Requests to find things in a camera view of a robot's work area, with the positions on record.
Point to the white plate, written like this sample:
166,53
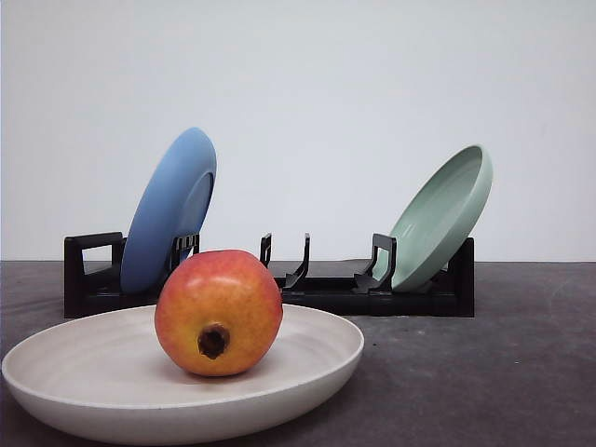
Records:
110,377

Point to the blue plate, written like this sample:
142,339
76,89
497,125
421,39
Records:
173,201

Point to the green plate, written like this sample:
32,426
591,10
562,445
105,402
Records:
438,222

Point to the black plate rack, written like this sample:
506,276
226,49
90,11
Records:
93,286

